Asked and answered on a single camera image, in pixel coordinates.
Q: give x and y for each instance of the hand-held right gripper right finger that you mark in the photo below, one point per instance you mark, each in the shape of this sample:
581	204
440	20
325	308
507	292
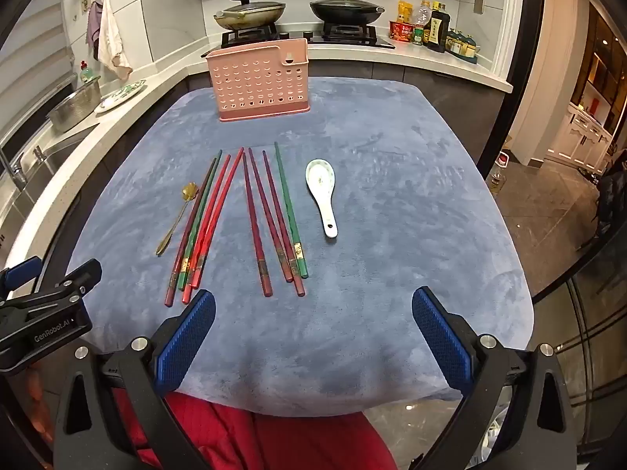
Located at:
441	342

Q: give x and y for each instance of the patterned adhesive wall hook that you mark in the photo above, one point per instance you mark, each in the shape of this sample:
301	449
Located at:
85	4

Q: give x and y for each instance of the wall socket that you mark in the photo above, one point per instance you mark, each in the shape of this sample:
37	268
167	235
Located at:
479	6

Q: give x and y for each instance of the small green-capped bottle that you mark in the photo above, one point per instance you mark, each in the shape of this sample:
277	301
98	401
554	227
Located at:
418	36

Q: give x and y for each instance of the red quilted clothing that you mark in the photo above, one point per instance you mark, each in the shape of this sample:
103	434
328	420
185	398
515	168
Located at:
294	443

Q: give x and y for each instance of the clear plastic bottle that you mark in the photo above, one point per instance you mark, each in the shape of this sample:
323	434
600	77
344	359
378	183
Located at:
422	14

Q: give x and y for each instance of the dark bags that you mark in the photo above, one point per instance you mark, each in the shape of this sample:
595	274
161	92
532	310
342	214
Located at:
612	191

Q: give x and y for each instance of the green dish soap bottle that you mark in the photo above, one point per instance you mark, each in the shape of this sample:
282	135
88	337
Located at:
88	73

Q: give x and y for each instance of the oil bottle with yellow liquid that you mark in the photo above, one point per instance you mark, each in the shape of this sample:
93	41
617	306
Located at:
498	174

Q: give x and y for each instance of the purple dish cloth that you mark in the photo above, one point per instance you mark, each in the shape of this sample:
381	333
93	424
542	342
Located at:
93	24

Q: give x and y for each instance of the white hanging towel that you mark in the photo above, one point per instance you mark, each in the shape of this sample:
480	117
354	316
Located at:
111	39

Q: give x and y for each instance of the white ceramic soup spoon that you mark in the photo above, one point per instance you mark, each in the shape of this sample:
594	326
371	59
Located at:
320	176

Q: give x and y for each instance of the stainless steel colander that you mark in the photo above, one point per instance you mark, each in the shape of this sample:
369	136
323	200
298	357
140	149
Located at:
73	107

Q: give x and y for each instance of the stainless steel sink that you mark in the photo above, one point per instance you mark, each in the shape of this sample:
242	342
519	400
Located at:
29	156

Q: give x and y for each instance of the tray of small condiment bottles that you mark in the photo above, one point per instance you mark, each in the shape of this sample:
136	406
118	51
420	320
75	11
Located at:
463	48

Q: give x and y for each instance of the yellow seasoning packet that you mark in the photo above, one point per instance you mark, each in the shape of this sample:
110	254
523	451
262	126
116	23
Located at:
405	11

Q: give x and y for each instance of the gold metal spoon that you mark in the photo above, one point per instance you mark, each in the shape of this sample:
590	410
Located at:
189	189

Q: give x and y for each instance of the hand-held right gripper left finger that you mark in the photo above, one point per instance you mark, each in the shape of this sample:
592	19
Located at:
186	342

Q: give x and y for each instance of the black wok with glass lid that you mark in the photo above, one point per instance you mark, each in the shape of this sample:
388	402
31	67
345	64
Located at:
347	11

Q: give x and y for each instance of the pink perforated utensil holder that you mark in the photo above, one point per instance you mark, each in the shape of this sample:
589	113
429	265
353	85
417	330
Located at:
254	83

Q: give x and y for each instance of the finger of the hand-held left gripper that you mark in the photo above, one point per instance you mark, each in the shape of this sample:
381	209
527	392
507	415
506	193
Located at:
73	284
19	272

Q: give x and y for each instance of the blue-grey velvet table cloth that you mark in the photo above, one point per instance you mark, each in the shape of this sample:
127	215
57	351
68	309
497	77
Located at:
392	196

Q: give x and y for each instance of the green chopstick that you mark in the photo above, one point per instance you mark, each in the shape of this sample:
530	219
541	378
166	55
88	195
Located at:
290	208
202	215

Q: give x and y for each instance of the white cabinet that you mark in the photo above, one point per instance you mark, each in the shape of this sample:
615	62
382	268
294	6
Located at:
580	132

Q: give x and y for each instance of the striped window blind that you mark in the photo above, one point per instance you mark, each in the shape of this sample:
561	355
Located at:
29	68

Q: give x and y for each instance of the dark soy sauce bottle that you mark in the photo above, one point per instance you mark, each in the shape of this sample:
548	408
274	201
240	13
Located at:
437	29

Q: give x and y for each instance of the black glass gas hob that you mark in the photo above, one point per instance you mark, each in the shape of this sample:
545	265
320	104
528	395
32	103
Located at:
303	36

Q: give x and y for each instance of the beige wok with glass lid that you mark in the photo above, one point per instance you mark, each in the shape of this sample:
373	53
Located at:
250	15

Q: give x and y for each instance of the metal faucet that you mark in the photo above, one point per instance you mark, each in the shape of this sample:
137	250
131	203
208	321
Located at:
12	171

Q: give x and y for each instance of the decorated round plate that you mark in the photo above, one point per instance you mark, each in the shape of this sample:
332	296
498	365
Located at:
120	97

